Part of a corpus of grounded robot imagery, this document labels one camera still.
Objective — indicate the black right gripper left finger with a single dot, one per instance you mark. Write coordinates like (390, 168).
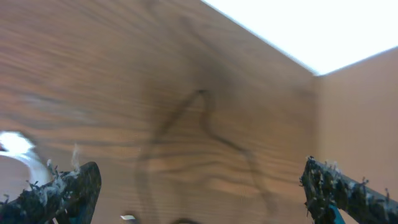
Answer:
(70, 198)

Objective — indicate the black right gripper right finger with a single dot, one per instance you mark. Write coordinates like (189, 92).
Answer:
(328, 192)

